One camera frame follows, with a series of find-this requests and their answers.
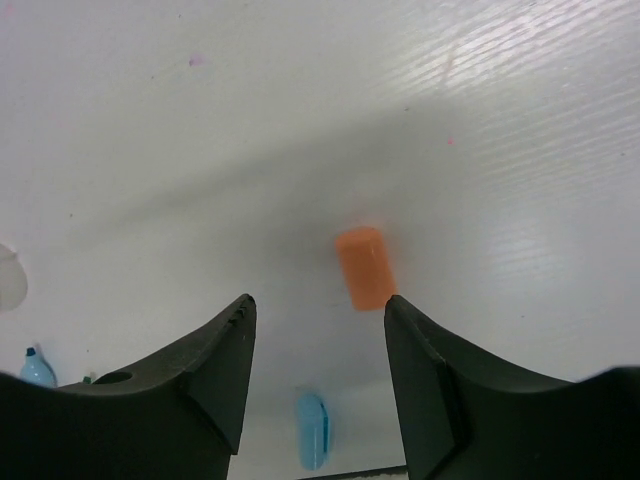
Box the blue marker cap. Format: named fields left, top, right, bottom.
left=296, top=393, right=331, bottom=471

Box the orange marker cap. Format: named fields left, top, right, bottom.
left=334, top=227, right=397, bottom=311

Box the blue tipped marker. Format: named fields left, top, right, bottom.
left=19, top=347, right=57, bottom=388

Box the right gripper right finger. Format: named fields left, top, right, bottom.
left=384, top=295, right=639, bottom=479

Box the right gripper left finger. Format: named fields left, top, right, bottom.
left=1, top=294, right=257, bottom=479

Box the clear tape roll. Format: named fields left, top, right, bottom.
left=0, top=245, right=28, bottom=313

